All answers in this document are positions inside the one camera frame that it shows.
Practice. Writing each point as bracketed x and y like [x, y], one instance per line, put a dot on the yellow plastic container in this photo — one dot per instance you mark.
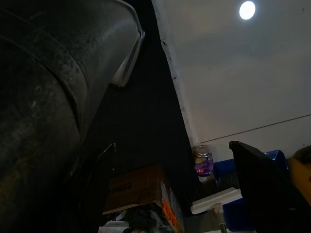
[301, 165]

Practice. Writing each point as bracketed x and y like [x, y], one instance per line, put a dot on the purple glass jar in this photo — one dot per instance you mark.
[203, 165]

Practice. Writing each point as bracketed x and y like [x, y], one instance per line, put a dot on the round ceiling light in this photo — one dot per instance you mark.
[247, 10]

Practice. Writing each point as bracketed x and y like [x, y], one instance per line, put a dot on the brown cardboard box with stickers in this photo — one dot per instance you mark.
[136, 187]

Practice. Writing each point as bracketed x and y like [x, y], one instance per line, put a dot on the white plastic squeegee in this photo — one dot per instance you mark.
[213, 199]

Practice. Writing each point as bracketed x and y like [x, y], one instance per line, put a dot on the crumpled black plastic bag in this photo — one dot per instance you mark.
[141, 221]

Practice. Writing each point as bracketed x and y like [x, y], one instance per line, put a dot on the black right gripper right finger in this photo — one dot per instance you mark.
[262, 189]

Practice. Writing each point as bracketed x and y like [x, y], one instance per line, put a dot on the blue plastic crate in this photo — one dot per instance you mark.
[222, 170]

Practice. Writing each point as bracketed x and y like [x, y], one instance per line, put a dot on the black robot body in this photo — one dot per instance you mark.
[36, 97]

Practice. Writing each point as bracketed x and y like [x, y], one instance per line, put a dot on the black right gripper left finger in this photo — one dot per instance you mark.
[97, 194]

